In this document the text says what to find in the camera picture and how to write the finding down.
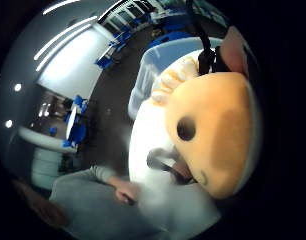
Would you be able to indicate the the person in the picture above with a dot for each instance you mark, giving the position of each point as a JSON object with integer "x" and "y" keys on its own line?
{"x": 103, "y": 213}

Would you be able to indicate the translucent plastic storage bin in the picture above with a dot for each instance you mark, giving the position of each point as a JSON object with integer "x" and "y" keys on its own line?
{"x": 166, "y": 55}

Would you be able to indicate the orange plush toy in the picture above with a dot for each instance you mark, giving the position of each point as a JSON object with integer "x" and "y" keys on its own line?
{"x": 213, "y": 133}

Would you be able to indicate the white round table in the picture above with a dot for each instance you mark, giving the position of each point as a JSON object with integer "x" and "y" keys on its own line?
{"x": 43, "y": 140}

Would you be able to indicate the round ceiling light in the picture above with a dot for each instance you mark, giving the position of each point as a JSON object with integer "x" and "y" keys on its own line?
{"x": 18, "y": 87}
{"x": 8, "y": 123}

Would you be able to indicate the long ceiling light strip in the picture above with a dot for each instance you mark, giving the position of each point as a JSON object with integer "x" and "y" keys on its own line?
{"x": 64, "y": 36}
{"x": 59, "y": 6}

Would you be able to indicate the blue chair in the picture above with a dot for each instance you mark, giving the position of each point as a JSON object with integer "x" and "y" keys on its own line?
{"x": 79, "y": 101}
{"x": 104, "y": 62}
{"x": 119, "y": 38}
{"x": 79, "y": 133}

